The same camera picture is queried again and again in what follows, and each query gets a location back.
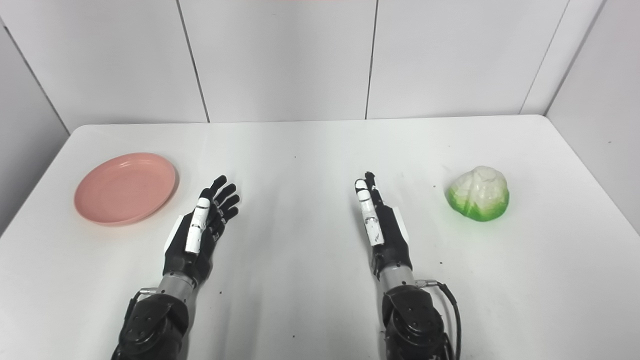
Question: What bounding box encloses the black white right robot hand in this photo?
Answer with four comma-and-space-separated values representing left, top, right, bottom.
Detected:
354, 171, 414, 280

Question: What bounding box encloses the pink round plate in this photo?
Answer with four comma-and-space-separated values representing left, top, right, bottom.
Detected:
74, 152, 178, 227

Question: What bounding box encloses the green white toy cabbage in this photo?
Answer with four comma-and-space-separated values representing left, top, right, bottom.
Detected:
445, 165, 510, 222

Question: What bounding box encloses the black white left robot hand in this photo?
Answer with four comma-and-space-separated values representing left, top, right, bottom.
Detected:
163, 175, 241, 288

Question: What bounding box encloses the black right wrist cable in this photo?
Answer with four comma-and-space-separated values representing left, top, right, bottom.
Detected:
415, 279, 462, 360

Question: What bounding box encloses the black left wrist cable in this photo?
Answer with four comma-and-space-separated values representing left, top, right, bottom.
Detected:
125, 287, 160, 321

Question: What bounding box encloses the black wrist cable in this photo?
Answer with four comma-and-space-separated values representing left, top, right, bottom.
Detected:
415, 279, 462, 360
125, 287, 160, 321

